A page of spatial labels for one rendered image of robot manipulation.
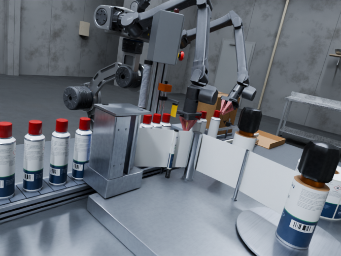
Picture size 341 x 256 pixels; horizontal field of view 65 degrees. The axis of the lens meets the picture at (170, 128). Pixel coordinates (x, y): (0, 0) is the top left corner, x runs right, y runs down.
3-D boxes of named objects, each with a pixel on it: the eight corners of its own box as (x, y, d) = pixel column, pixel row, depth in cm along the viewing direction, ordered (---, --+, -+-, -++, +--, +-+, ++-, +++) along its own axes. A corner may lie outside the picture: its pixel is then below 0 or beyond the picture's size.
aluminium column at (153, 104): (145, 157, 129) (170, 9, 112) (139, 153, 132) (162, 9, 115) (152, 155, 133) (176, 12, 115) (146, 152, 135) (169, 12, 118)
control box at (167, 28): (151, 61, 103) (160, 8, 98) (146, 59, 119) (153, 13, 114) (177, 65, 105) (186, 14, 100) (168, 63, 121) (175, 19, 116)
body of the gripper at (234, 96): (235, 102, 143) (242, 92, 145) (219, 97, 149) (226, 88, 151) (237, 109, 148) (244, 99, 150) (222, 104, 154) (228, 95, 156)
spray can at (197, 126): (191, 154, 130) (199, 113, 124) (182, 150, 133) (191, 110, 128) (197, 152, 134) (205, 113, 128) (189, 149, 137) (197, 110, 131)
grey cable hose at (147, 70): (140, 111, 112) (148, 60, 106) (135, 108, 114) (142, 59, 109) (146, 110, 114) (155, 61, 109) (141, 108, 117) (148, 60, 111)
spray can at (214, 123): (210, 149, 143) (219, 112, 138) (202, 145, 146) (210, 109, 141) (215, 147, 147) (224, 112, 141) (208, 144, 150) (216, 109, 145)
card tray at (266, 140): (268, 149, 181) (270, 144, 180) (235, 136, 197) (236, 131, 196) (284, 144, 204) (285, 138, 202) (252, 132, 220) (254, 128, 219)
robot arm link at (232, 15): (239, 16, 173) (237, 5, 164) (245, 32, 168) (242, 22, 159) (176, 41, 187) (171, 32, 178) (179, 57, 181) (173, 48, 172)
